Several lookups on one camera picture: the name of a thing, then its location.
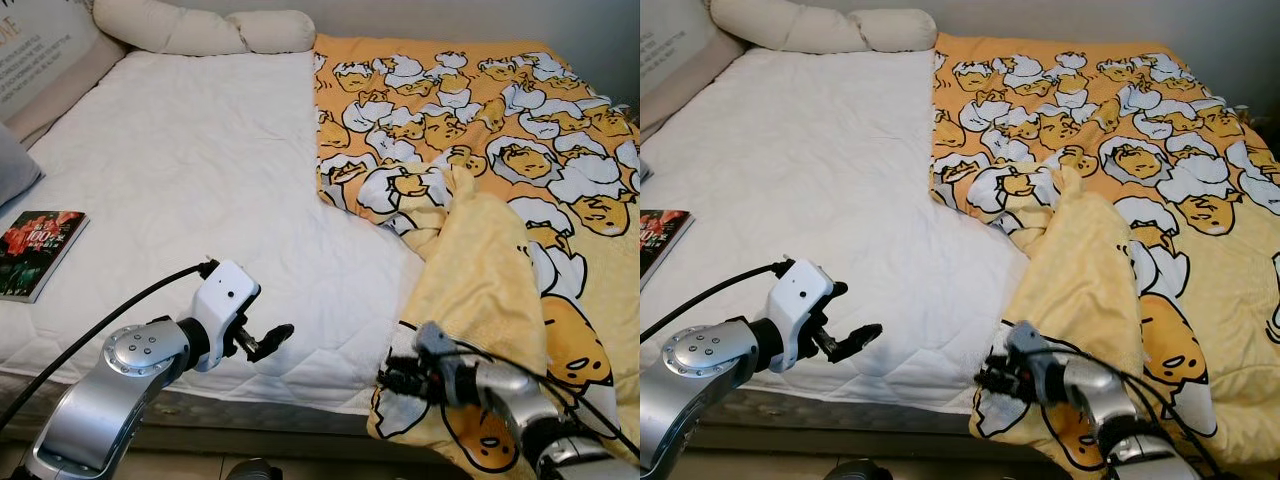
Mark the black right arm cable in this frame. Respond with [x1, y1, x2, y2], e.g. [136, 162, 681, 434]
[440, 345, 641, 461]
[1040, 345, 1231, 480]

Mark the grey patterned mattress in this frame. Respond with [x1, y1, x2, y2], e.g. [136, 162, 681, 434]
[690, 385, 986, 433]
[0, 385, 381, 436]

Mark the dark red cover book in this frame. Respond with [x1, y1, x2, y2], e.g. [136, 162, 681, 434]
[640, 208, 696, 291]
[0, 210, 91, 304]

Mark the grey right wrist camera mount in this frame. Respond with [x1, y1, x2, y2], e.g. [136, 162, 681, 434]
[413, 322, 481, 401]
[1003, 320, 1066, 396]

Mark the white quilted mattress pad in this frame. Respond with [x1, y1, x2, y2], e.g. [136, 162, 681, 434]
[0, 50, 431, 416]
[640, 48, 1031, 411]

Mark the cream long bolster pillow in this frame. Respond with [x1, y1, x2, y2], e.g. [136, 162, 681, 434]
[93, 0, 317, 56]
[710, 0, 938, 54]

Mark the grey robot leg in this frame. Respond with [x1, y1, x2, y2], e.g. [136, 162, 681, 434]
[825, 458, 891, 480]
[225, 458, 286, 480]

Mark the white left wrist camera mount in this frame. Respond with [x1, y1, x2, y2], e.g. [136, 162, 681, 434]
[190, 260, 263, 373]
[768, 258, 839, 373]

